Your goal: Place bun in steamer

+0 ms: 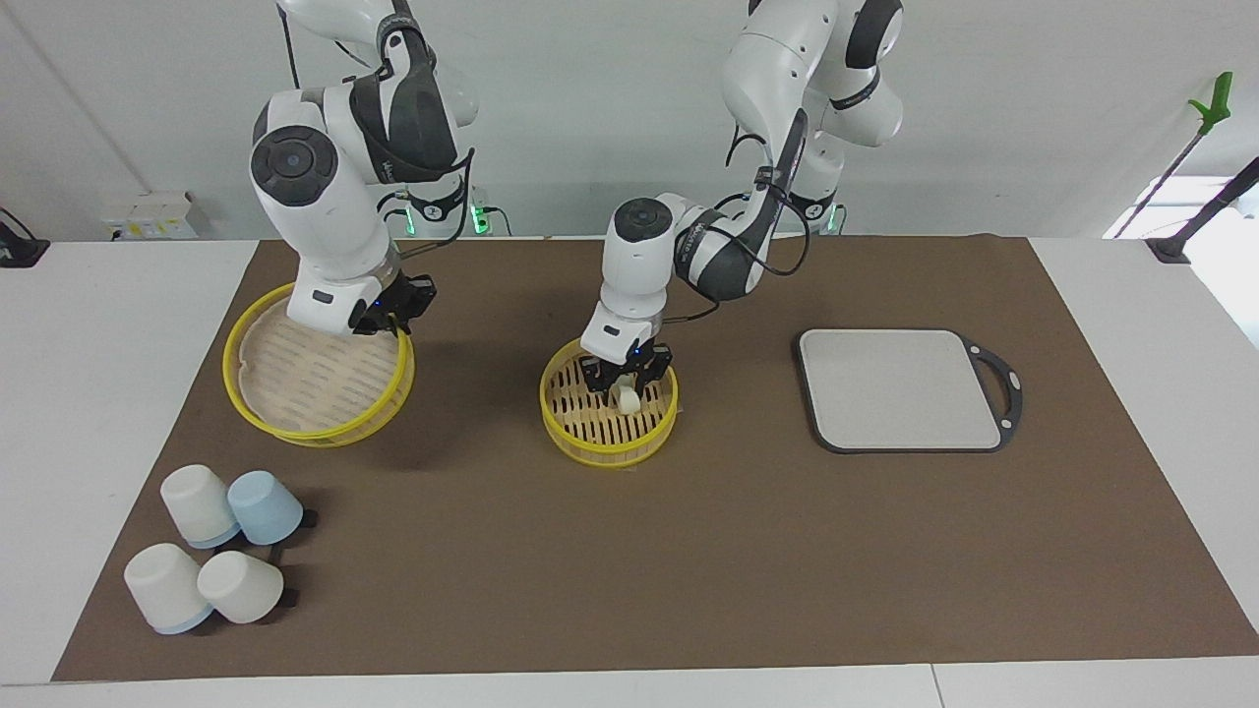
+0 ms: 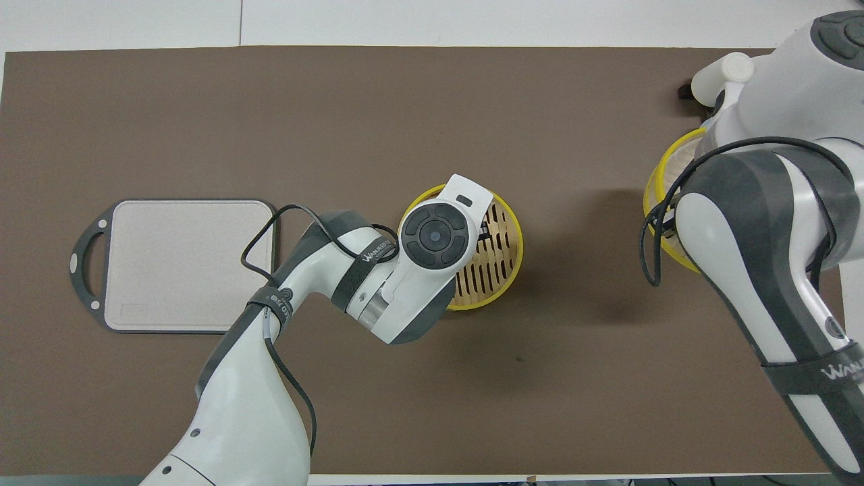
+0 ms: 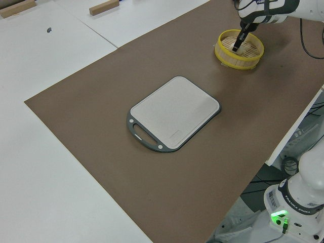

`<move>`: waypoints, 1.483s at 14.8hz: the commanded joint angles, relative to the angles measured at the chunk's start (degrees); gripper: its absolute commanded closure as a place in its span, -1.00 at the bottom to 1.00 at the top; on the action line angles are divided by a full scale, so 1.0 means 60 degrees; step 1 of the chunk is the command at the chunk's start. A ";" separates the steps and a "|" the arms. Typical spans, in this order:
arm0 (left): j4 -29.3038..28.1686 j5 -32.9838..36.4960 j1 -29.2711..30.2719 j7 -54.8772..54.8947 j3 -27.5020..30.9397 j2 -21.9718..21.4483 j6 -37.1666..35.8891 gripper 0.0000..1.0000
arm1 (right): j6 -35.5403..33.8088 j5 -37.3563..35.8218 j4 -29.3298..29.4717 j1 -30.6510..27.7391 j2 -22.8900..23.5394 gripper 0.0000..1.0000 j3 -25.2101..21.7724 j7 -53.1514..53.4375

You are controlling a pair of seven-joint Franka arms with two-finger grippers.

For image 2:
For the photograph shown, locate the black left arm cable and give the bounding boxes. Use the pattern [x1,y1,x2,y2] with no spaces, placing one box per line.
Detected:
[241,205,400,456]

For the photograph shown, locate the yellow bamboo steamer base tier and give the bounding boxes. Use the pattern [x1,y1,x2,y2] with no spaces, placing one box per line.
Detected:
[398,184,524,311]

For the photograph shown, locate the brown table mat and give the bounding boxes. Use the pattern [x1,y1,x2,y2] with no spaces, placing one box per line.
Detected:
[0,45,844,477]

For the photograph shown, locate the white steamer liner cloth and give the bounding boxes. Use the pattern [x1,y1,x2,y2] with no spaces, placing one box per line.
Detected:
[667,138,707,198]

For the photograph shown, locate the grey cutting board black rim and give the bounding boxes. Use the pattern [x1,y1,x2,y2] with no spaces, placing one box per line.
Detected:
[70,198,278,334]

